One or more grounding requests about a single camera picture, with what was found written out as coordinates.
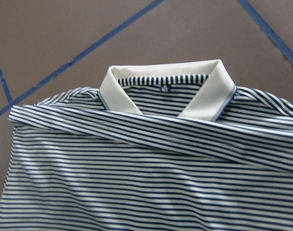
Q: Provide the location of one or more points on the navy white striped polo shirt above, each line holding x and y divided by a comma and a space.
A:
170, 147

